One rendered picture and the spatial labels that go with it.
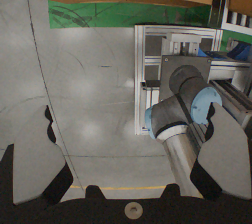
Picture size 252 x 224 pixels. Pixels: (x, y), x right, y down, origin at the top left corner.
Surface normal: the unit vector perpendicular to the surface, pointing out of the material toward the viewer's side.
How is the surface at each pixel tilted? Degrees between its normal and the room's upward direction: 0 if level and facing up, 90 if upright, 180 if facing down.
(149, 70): 0
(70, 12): 0
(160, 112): 69
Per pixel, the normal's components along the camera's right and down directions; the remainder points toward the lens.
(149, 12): 0.00, 0.49
